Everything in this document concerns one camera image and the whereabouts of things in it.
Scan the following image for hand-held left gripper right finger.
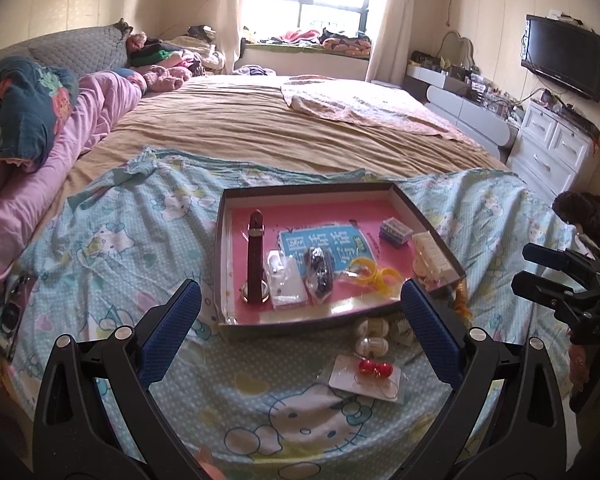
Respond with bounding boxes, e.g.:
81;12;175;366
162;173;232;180
401;279;566;480

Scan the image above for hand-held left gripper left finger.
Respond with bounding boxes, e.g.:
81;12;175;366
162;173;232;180
32;279;205;480

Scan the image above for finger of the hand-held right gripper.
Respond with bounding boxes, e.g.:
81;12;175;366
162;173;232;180
510;269;589;314
524;241;599;282

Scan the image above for white plastic jewelry holder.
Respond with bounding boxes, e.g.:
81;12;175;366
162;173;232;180
411;231;454;279

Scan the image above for small clear blue box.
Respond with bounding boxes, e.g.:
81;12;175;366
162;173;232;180
379;216;414;248

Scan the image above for dark red strap watch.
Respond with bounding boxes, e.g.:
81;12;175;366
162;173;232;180
239;209;271;307

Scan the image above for shallow cardboard box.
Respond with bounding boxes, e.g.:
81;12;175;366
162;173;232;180
212;182;468;344

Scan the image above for clear bag with white card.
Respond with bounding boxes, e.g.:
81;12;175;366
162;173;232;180
264;249;309;309

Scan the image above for dark bead bracelet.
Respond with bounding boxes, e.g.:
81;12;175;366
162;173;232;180
301;244;337;307

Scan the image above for small clear earring bag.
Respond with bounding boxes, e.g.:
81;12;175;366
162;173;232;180
390;316;417;348

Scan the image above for brown plush toy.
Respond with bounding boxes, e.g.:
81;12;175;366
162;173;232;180
551;189;600;257

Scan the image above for red ball earrings on card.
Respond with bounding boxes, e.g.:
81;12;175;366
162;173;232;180
326;354;407;404

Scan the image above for cartoon cat printed blanket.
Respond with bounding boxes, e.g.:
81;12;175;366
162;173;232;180
5;147;595;480

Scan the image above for white chest of drawers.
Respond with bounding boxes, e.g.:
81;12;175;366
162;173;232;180
506;96;600;207

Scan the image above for dark flat case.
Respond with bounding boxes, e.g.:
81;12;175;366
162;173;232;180
0;270;37;362

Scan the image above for grey white dressing table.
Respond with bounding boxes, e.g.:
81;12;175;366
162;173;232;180
404;61;519;149

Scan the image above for black flat television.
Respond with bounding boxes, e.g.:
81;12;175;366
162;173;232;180
520;13;600;104

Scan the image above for tan bed sheet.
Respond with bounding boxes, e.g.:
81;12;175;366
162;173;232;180
45;74;511;197

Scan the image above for pink quilt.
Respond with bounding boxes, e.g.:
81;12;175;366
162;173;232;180
0;70;149;352

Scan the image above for light floral thin blanket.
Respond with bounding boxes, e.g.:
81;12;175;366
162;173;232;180
279;74;486;144

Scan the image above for cloud shaped mirror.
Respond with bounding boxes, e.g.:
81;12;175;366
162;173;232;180
439;29;476;69

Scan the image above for pink plush toy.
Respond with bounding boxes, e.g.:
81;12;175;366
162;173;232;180
141;61;194;94

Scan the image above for blue floral cloth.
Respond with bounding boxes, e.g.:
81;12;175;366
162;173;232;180
0;55;82;171

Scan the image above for pile of clothes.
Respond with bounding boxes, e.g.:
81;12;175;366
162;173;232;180
126;24;227;79

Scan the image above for cream curtain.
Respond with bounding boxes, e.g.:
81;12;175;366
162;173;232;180
366;0;421;84
214;0;259;74

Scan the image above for grey quilted headboard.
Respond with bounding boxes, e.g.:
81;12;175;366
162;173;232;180
0;21;134;82

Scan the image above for green windowsill cushion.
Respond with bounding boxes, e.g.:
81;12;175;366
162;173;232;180
241;42;371;62

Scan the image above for clothes on windowsill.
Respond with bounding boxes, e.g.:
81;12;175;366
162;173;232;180
241;26;374;57

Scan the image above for amber bead bracelet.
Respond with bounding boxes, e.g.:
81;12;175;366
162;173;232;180
449;279;474;319

